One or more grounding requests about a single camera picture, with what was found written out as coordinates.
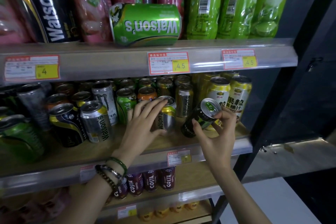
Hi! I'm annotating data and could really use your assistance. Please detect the black metal shelf frame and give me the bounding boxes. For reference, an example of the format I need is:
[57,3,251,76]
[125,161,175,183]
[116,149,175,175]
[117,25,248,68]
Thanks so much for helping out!
[210,0,336,224]

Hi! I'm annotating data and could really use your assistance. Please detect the wooden shelf with clear rail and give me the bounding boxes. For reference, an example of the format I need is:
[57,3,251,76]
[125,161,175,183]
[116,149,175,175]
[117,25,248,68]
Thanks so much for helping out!
[94,200,214,224]
[67,155,240,219]
[0,38,299,86]
[0,116,253,198]

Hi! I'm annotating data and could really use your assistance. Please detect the dark brown bead bracelet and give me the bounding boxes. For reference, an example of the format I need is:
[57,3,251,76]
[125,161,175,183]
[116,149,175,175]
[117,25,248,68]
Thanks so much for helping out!
[95,165,118,193]

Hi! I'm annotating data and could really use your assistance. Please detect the silver yellow soda can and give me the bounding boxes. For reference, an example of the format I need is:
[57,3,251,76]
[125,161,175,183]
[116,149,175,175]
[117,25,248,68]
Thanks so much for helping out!
[155,96,177,134]

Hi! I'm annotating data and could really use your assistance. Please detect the black yellow soda bottle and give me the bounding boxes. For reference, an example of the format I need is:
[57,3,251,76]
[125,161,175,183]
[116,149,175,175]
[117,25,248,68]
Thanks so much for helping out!
[4,0,80,44]

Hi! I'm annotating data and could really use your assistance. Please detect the red white price label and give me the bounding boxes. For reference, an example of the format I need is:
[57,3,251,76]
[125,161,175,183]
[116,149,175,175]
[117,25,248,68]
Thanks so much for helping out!
[4,55,60,82]
[117,204,138,220]
[148,51,190,76]
[221,48,258,71]
[167,149,192,167]
[79,164,96,183]

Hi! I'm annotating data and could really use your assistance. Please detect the person's left forearm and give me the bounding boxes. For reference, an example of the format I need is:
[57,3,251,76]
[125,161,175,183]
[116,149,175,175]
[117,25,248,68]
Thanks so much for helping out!
[59,157,128,224]

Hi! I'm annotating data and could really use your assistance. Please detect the yellow white juice can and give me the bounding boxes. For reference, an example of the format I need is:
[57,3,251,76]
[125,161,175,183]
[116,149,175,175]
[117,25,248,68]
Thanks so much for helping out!
[226,75,253,125]
[205,76,231,131]

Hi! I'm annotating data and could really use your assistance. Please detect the person's left hand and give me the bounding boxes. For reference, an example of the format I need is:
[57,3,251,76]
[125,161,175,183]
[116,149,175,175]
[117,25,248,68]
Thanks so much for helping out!
[113,99,168,166]

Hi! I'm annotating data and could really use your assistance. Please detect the black green energy can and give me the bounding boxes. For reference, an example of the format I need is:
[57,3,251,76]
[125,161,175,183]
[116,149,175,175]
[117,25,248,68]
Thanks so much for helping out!
[181,98,222,138]

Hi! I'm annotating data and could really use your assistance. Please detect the orange soda can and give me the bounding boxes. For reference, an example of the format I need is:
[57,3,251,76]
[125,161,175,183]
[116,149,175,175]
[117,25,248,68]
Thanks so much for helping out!
[137,86,158,103]

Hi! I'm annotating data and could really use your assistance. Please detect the dark grey tall can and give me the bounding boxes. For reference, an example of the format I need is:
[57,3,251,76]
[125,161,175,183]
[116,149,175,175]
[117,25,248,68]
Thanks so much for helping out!
[16,83,51,132]

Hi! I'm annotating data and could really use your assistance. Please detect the black door latch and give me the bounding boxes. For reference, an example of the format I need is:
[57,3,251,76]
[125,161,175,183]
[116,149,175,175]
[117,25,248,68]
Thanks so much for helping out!
[307,57,324,72]

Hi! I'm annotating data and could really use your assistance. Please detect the green bead bracelet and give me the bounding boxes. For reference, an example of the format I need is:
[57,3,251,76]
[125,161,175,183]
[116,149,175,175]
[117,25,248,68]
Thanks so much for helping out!
[106,157,128,176]

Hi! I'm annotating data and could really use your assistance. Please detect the yellow drink bottle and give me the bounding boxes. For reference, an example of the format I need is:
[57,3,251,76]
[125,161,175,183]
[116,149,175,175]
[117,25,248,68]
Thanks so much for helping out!
[185,200,200,211]
[138,205,154,222]
[154,203,170,218]
[170,200,185,213]

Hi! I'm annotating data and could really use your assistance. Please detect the green juice bottle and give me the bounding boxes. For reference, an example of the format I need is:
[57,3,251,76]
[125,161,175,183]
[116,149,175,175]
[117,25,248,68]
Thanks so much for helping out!
[185,0,227,40]
[249,0,300,39]
[216,0,264,40]

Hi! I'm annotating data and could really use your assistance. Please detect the grey metal ledge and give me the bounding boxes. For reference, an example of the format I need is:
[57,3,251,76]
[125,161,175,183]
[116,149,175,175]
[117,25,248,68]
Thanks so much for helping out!
[242,137,336,184]

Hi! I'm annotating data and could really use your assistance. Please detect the pink snack packets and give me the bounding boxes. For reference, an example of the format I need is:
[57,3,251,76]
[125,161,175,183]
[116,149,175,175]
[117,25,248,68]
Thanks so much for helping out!
[0,187,70,224]

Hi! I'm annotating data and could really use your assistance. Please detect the black yellow soda can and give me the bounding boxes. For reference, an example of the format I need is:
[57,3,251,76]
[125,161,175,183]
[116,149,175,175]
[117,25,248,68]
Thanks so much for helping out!
[49,103,88,148]

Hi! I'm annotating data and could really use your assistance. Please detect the cluster of assorted drink cans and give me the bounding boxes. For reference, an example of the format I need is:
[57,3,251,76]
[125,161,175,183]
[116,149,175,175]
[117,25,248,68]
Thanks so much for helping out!
[0,71,240,120]

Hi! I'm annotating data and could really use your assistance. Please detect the maroon coffee can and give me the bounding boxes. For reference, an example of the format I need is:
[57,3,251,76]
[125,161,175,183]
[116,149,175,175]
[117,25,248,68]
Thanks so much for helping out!
[143,170,159,193]
[127,173,144,197]
[160,167,176,191]
[113,179,129,200]

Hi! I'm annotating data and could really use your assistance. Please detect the person's right hand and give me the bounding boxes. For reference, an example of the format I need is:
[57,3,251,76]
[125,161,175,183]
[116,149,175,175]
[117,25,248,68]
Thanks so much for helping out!
[192,107,237,173]

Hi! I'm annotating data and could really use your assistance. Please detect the silver metal bracelet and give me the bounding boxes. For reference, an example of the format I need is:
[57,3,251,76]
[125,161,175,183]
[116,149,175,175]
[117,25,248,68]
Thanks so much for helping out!
[100,164,124,180]

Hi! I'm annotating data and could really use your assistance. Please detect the white energy can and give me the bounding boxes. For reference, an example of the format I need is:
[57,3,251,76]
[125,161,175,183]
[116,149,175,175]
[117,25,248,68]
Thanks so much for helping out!
[91,80,119,126]

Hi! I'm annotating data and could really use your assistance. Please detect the person's right forearm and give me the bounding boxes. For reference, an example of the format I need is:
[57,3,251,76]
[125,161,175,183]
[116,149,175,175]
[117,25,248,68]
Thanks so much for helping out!
[212,165,272,224]

